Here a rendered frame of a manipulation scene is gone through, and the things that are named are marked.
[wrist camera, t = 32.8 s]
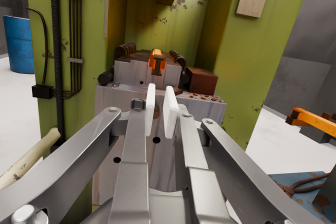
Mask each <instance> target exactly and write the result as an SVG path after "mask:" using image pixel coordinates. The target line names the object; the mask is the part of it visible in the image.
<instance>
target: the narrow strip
mask: <svg viewBox="0 0 336 224"><path fill-rule="evenodd" d="M108 12H109V0H105V5H104V30H103V37H104V38H107V34H108Z"/></svg>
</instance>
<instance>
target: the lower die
mask: <svg viewBox="0 0 336 224"><path fill-rule="evenodd" d="M153 53H154V49H152V50H146V49H142V50H135V51H133V52H132V53H130V54H129V55H127V56H126V57H124V55H123V56H121V57H120V58H118V59H116V60H115V61H114V75H113V82H117V83H124V84H131V85H138V86H146V87H148V86H149V84H154V85H155V88H159V89H166V88H167V86H171V87H172V88H178V86H179V81H180V76H181V71H182V66H181V65H180V64H179V63H178V61H177V62H176V63H174V61H173V59H172V58H171V56H170V55H169V53H166V52H163V51H162V50H161V54H162V55H163V56H164V57H166V62H165V68H164V69H161V74H162V76H157V75H151V74H152V67H149V63H150V56H151V55H153ZM140 81H143V84H140Z"/></svg>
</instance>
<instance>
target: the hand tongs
mask: <svg viewBox="0 0 336 224"><path fill-rule="evenodd" d="M329 174H330V172H328V173H325V174H321V175H318V176H314V177H311V178H307V179H304V180H300V181H298V182H296V183H294V184H292V185H291V186H290V187H288V186H283V187H280V186H279V187H280V188H281V189H282V190H283V191H284V192H285V193H286V194H287V195H288V197H289V198H291V197H292V196H293V195H294V193H306V192H310V191H314V190H317V189H320V188H321V187H322V185H323V184H324V183H321V184H318V185H315V186H311V187H307V188H300V189H295V188H296V187H298V186H299V185H302V184H305V183H309V182H312V181H315V180H319V179H322V178H325V177H328V176H329Z"/></svg>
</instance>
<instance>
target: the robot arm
mask: <svg viewBox="0 0 336 224"><path fill-rule="evenodd" d="M154 108H155V84H153V83H150V84H149V86H148V92H147V98H146V99H141V98H133V99H132V100H131V104H130V111H129V112H121V109H119V108H117V107H108V108H106V109H104V110H103V111H102V112H101V113H100V114H98V115H97V116H96V117H95V118H94V119H92V120H91V121H90V122H89V123H88V124H86V125H85V126H84V127H83V128H82V129H80V130H79V131H78V132H77V133H75V134H74V135H73V136H72V137H71V138H69V139H68V140H67V141H66V142H65V143H63V144H62V145H61V146H60V147H59V148H57V149H56V150H55V151H54V152H53V153H51V154H50V155H49V156H48V157H47V158H45V159H44V160H43V161H42V162H41V163H39V164H38V165H37V166H36V167H35V168H33V169H32V170H31V171H30V172H29V173H27V174H26V175H25V176H24V177H22V178H21V179H19V180H17V181H15V182H13V183H11V184H9V185H8V186H6V187H4V188H2V189H0V224H59V223H60V222H61V220H62V219H63V218H64V216H65V215H66V214H67V212H68V211H69V209H70V208H71V206H72V205H73V204H74V202H75V201H76V199H77V198H78V196H79V195H80V194H81V192H82V191H83V189H84V188H85V186H86V185H87V184H88V182H89V181H90V179H91V178H92V176H93V175H94V173H95V172H96V171H97V169H98V168H99V166H100V165H101V163H102V162H103V161H104V159H105V158H106V156H107V155H108V153H109V152H110V151H111V149H112V148H113V146H114V145H115V143H116V142H117V141H118V139H119V136H125V139H124V145H123V151H122V156H121V161H120V163H119V168H118V173H117V179H116V184H115V189H114V195H113V197H111V198H110V199H108V200H107V201H106V202H105V203H103V204H102V205H101V206H100V207H99V208H97V209H96V210H95V211H94V212H93V213H91V214H90V215H89V216H88V217H87V218H85V219H84V220H83V221H82V222H81V223H80V224H239V223H238V222H237V221H236V220H234V219H233V218H232V217H231V216H230V214H229V211H228V208H227V205H226V202H225V199H224V196H223V193H224V195H225V197H226V198H227V200H228V202H229V203H230V205H231V207H232V208H233V210H234V212H235V213H236V215H237V217H238V218H239V220H240V222H241V223H242V224H324V223H323V222H322V221H320V220H319V219H318V218H316V217H315V216H314V215H312V214H311V213H310V212H308V211H307V210H306V209H304V208H303V207H302V206H300V205H299V204H298V203H296V202H295V201H294V200H292V199H291V198H290V197H289V196H288V195H287V194H286V193H285V192H284V191H283V190H282V189H281V188H280V187H279V186H278V185H277V184H276V183H275V182H274V181H273V180H272V179H271V178H270V177H269V176H268V175H267V174H266V173H265V172H264V171H263V170H262V169H261V168H260V167H259V166H258V165H257V164H256V163H255V162H254V161H253V160H252V159H251V158H250V157H249V156H248V155H247V153H246V152H245V151H244V150H243V149H242V148H241V147H240V146H239V145H238V144H237V143H236V142H235V141H234V140H233V139H232V138H231V137H230V136H229V135H228V134H227V133H226V132H225V131H224V130H223V129H222V128H221V127H220V126H219V125H218V124H217V123H216V122H215V121H214V120H212V119H209V118H204V119H202V121H201V122H199V121H196V120H194V117H193V116H192V115H191V114H189V113H188V110H187V108H186V106H185V105H183V104H178V103H177V100H176V97H175V93H174V90H173V88H172V86H167V87H166V91H165V97H164V103H163V118H164V130H165V137H166V138H167V139H172V138H174V141H173V147H174V159H175V184H176V191H171V192H165V191H162V190H158V189H155V188H152V187H149V172H148V163H147V157H146V136H147V137H148V136H150V134H151V128H152V121H153V115H154ZM174 134H175V136H174ZM222 192H223V193H222Z"/></svg>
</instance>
